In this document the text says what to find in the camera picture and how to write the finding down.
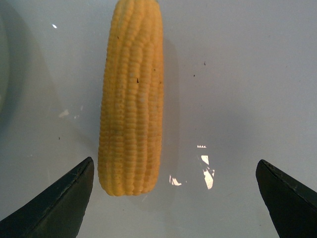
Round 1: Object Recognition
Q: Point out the white electric cooking pot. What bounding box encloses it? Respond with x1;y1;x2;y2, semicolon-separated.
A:
0;16;9;112

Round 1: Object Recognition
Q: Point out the yellow corn cob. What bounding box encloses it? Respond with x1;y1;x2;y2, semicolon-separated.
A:
98;0;164;196

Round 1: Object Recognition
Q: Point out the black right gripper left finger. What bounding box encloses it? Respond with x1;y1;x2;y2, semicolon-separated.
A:
0;157;94;238

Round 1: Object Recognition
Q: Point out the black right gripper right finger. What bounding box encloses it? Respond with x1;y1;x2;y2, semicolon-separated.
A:
256;160;317;238

